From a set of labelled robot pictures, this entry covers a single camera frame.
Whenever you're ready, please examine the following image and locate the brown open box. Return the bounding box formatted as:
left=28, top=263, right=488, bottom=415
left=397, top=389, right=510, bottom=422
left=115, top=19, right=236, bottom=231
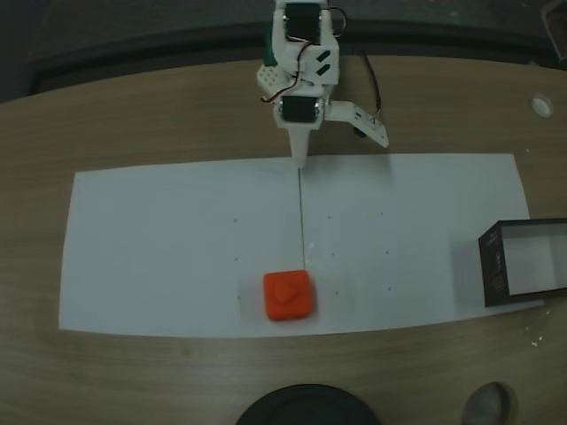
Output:
left=478, top=217, right=567, bottom=308

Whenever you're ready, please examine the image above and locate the black camera cable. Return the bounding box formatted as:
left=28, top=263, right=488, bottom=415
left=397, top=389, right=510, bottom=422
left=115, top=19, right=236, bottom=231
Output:
left=361, top=51, right=385, bottom=121

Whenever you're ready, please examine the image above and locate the orange square block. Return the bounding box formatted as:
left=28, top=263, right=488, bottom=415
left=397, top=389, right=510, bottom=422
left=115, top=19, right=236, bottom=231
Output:
left=262, top=268, right=316, bottom=322

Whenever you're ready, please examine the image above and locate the small white round cap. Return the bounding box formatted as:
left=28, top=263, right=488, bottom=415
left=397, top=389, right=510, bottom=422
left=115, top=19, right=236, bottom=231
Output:
left=531, top=93, right=555, bottom=119

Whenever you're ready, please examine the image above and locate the black round object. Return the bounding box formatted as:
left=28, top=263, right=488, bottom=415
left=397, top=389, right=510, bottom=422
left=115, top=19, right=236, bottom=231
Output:
left=234, top=383, right=380, bottom=425

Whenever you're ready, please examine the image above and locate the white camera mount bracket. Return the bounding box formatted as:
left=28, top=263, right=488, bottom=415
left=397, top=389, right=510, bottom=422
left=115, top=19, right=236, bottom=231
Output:
left=326, top=100, right=391, bottom=149

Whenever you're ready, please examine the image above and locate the grey frame object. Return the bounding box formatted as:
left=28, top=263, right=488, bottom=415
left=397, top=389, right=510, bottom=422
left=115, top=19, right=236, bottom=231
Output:
left=540, top=0, right=567, bottom=63

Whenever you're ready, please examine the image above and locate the white paper sheet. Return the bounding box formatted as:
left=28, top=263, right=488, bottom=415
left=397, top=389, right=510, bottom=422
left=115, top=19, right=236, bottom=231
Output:
left=58, top=158, right=309, bottom=339
left=299, top=152, right=544, bottom=336

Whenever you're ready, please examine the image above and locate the green table clamp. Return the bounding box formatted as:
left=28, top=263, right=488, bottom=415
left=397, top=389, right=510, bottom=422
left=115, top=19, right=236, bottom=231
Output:
left=264, top=22, right=279, bottom=67

